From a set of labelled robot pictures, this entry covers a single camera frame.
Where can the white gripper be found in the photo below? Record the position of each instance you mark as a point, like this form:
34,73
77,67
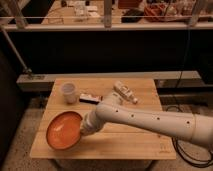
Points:
91,124

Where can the orange ceramic bowl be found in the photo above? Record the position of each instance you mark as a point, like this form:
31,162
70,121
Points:
63,131

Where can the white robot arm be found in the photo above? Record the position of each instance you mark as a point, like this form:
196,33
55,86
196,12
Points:
194,128

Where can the small dark snack box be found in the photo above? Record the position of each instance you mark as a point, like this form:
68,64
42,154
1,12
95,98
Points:
89,98

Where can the translucent plastic cup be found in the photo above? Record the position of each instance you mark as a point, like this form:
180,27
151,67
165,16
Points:
69,92

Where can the white spray bottle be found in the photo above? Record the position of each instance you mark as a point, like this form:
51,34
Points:
125,92

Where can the diagonal metal strut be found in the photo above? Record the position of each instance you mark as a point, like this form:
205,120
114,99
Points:
26,69

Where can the grey metal frame rail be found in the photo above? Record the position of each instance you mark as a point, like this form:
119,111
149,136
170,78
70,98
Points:
110,15

